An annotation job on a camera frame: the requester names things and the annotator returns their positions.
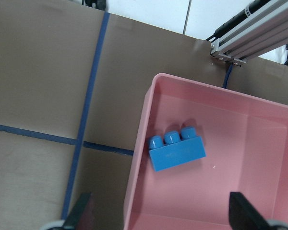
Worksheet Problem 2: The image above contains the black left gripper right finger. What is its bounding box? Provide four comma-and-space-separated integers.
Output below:
229, 192, 271, 230

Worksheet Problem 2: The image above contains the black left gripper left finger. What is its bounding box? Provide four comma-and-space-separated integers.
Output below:
62, 193, 94, 230

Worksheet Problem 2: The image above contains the blue toy block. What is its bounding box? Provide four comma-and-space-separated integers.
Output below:
148, 126, 206, 172

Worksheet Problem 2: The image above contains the pink plastic box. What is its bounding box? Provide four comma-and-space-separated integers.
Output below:
123, 73, 288, 230

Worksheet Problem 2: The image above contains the aluminium frame post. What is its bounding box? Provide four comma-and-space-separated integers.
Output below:
208, 0, 288, 66

